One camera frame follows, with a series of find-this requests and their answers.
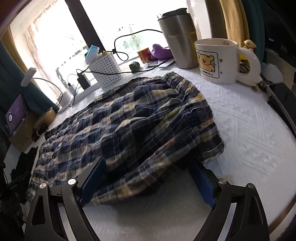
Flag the white desk lamp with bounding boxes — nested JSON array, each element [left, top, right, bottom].
[[21, 67, 72, 113]]

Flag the black folded garment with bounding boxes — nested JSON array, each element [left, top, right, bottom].
[[9, 147, 38, 204]]

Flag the small yellow duck figurine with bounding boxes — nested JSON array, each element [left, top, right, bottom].
[[239, 40, 257, 67]]

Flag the teal yellow left curtain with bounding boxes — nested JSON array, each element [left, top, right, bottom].
[[0, 29, 58, 135]]

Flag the white power strip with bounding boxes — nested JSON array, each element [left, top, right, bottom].
[[58, 83, 101, 113]]

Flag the teal yellow curtain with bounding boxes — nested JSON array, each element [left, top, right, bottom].
[[205, 1, 265, 62], [0, 29, 58, 135]]

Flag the white cartoon bear mug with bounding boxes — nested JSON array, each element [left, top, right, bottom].
[[194, 38, 261, 86]]

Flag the white usb charger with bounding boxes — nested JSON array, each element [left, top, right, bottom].
[[68, 83, 76, 96]]

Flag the teal yellow right curtain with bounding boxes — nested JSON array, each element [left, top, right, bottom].
[[205, 1, 265, 62]]

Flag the small green round figurine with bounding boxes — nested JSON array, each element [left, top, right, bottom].
[[129, 61, 141, 73]]

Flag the blue plaid pants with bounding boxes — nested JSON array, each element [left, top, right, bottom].
[[26, 72, 225, 203]]

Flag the stainless steel travel tumbler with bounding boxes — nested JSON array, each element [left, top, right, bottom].
[[158, 8, 198, 69]]

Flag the black charging cable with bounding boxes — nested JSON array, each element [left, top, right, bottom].
[[67, 29, 172, 107]]

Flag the blue tissue pack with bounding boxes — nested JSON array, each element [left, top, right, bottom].
[[85, 45, 100, 65]]

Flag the white perforated storage basket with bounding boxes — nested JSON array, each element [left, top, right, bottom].
[[88, 53, 123, 88]]

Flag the black power adapter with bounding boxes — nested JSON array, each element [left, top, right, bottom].
[[77, 73, 91, 90]]

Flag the coiled black cable bundle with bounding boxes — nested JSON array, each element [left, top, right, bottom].
[[31, 124, 49, 142]]

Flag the purple cloth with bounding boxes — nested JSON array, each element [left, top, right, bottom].
[[151, 44, 173, 60]]

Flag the brown cardboard box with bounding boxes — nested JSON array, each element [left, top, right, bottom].
[[9, 113, 40, 152]]

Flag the tablet with purple screen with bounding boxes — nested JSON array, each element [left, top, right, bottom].
[[5, 93, 28, 136]]

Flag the tan lidded food container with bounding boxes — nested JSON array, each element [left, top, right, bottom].
[[34, 109, 57, 130]]

